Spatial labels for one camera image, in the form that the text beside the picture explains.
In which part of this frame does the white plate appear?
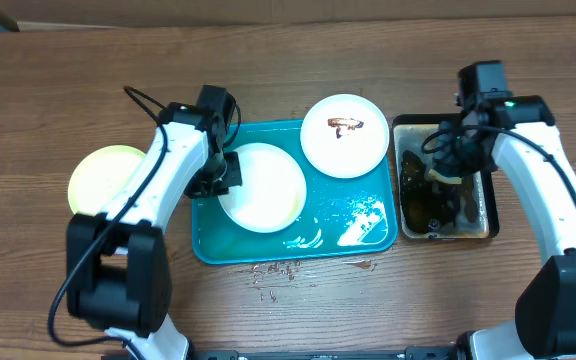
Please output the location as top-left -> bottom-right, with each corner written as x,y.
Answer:
300,94 -> 389,179
218,143 -> 307,233

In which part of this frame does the teal plastic tray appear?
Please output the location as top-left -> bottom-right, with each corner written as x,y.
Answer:
192,119 -> 398,265

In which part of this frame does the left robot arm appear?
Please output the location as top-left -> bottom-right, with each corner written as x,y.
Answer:
47,85 -> 242,359

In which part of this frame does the yellow-green round plate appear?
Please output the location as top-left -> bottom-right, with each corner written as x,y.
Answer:
67,145 -> 145,215

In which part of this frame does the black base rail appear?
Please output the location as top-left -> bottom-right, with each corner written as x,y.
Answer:
185,345 -> 470,360

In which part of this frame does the black soapy water tray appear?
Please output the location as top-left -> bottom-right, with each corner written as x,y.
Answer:
393,113 -> 500,240

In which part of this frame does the green and yellow sponge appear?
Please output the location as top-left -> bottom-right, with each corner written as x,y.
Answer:
428,169 -> 463,185

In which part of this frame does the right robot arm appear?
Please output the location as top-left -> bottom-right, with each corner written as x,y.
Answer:
421,60 -> 576,359

